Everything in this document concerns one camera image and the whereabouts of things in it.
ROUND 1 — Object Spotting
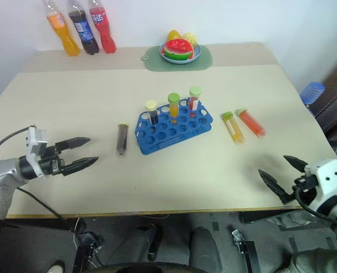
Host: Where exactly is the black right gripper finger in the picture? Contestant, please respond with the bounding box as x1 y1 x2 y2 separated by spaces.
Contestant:
283 155 309 174
257 169 295 205

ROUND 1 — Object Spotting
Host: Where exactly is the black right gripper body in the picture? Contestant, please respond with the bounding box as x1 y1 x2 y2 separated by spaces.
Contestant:
291 173 319 205

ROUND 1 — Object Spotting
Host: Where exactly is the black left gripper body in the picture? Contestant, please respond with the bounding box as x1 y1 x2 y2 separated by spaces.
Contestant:
38 144 66 176

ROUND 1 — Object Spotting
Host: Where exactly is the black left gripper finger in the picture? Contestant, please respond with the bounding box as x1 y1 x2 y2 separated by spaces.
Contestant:
62 156 100 176
55 136 92 152

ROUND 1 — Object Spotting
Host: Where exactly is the dark brown tube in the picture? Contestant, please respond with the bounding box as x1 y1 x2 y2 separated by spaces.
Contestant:
116 122 130 156

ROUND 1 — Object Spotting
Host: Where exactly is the red-orange tube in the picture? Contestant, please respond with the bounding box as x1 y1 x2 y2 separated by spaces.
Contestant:
236 107 266 138

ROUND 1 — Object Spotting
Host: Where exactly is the yellow liquid tube green cap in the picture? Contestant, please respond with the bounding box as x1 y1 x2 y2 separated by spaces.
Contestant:
221 111 244 143

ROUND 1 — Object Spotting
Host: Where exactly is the dark liquid tube yellow cap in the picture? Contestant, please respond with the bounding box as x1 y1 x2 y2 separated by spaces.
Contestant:
145 100 159 126

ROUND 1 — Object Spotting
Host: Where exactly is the blue test tube rack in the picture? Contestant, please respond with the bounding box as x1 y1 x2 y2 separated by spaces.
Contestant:
134 97 215 156

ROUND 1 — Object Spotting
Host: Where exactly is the orange liquid tube green cap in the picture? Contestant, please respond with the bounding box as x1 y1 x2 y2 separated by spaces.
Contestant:
167 93 180 118

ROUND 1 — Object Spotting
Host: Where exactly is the red liquid tube green cap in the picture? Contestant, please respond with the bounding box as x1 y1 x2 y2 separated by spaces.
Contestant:
188 86 201 111

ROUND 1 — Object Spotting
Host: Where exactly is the blue water bottle cap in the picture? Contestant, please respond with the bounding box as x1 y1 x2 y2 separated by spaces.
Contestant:
300 81 326 106

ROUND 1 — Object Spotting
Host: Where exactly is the dark wooden furniture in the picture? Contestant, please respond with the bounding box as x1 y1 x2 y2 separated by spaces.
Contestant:
307 48 337 160

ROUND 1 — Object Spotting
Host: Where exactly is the grey rounded shape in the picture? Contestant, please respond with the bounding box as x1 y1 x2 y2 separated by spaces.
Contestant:
282 247 337 273

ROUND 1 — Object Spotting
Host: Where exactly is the black metal stand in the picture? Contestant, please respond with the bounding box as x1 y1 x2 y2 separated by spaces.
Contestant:
71 231 105 273

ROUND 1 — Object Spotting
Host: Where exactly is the dark rounded shape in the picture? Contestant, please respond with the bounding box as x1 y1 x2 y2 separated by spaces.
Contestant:
111 223 164 270
188 226 223 272

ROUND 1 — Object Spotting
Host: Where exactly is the dark cola bottle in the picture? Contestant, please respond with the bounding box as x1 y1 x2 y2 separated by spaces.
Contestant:
66 0 100 55

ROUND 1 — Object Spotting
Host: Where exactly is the orange soda bottle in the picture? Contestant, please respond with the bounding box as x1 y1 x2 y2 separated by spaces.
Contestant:
42 0 81 57

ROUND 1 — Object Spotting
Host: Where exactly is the red soda bottle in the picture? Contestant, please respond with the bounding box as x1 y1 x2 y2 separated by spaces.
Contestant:
87 0 117 55

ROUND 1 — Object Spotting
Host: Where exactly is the blue plate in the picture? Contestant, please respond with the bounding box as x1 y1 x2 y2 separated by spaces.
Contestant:
159 43 203 65

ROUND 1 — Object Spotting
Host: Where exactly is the green placemat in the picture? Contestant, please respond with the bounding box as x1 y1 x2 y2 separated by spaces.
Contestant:
141 44 214 72

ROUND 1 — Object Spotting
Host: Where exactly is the toy watermelon slice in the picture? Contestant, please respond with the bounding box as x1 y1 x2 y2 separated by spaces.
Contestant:
162 39 194 61

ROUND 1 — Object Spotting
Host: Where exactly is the pale yellow toy fruit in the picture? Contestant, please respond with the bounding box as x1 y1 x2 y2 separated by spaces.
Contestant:
182 32 200 48

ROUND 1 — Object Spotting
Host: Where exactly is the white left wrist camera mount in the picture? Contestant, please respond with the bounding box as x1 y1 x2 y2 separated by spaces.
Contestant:
25 126 48 179

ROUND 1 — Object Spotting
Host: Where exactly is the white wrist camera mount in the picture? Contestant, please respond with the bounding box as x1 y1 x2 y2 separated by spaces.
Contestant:
25 126 48 179
304 159 337 212

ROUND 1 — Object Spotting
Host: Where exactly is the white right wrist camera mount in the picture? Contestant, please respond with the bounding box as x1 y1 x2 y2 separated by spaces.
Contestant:
304 159 337 212

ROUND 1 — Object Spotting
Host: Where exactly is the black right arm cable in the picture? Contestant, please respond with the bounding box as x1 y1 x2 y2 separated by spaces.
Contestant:
295 187 337 228

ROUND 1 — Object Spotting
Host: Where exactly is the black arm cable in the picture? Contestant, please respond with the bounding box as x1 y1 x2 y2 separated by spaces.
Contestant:
0 127 81 231
295 187 337 228

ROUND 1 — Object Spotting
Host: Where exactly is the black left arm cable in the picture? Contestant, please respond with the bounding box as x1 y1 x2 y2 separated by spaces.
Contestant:
0 127 81 231

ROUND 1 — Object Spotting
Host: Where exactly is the black metal bracket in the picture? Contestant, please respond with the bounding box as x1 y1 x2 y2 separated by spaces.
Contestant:
231 229 261 273

